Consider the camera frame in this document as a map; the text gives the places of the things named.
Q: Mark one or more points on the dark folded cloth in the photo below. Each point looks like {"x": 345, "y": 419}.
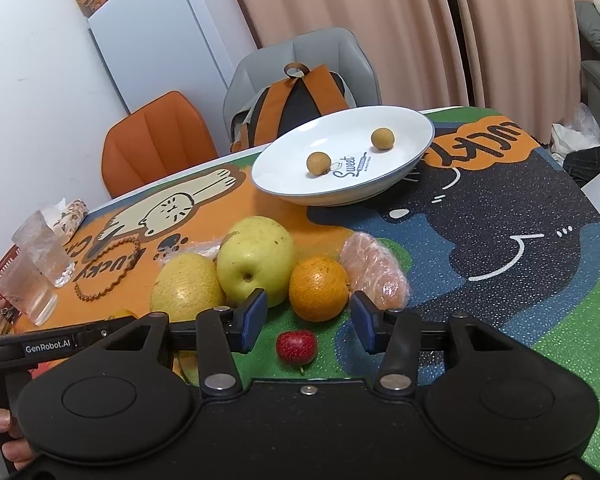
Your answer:
{"x": 590, "y": 165}

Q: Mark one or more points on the grey chair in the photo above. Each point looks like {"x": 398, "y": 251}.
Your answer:
{"x": 330, "y": 50}

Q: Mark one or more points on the yellow pear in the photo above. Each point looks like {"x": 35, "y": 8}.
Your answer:
{"x": 185, "y": 285}

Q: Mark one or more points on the yellow-green apple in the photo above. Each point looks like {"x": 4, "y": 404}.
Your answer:
{"x": 255, "y": 255}

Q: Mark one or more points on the cartoon cat table mat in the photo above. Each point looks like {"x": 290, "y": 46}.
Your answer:
{"x": 480, "y": 240}

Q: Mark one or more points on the orange and black backpack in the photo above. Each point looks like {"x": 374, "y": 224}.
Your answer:
{"x": 290, "y": 100}

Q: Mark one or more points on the white refrigerator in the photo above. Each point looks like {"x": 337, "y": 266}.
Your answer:
{"x": 180, "y": 35}

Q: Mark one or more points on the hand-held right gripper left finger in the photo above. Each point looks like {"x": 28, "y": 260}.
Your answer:
{"x": 252, "y": 317}

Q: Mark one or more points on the grey sofa cushion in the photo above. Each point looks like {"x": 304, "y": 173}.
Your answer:
{"x": 587, "y": 25}

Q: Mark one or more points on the printed snack packet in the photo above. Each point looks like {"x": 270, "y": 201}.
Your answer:
{"x": 70, "y": 215}

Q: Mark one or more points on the clear drinking glass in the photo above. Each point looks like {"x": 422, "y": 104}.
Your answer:
{"x": 27, "y": 290}
{"x": 45, "y": 250}

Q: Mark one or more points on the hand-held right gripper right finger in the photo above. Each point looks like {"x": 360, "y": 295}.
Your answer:
{"x": 364, "y": 322}

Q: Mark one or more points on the brown longan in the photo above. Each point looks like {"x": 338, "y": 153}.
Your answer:
{"x": 382, "y": 139}
{"x": 316, "y": 164}

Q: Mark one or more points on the small red hawthorn berry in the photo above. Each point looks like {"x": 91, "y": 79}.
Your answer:
{"x": 296, "y": 346}

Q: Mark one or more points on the pink curtain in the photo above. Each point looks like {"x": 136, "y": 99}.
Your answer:
{"x": 340, "y": 0}
{"x": 520, "y": 35}

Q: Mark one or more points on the orange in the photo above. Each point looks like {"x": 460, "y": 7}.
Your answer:
{"x": 317, "y": 290}

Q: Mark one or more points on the white plate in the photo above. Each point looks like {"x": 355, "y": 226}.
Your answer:
{"x": 330, "y": 185}

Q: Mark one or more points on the orange chair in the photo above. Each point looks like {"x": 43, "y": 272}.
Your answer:
{"x": 155, "y": 145}

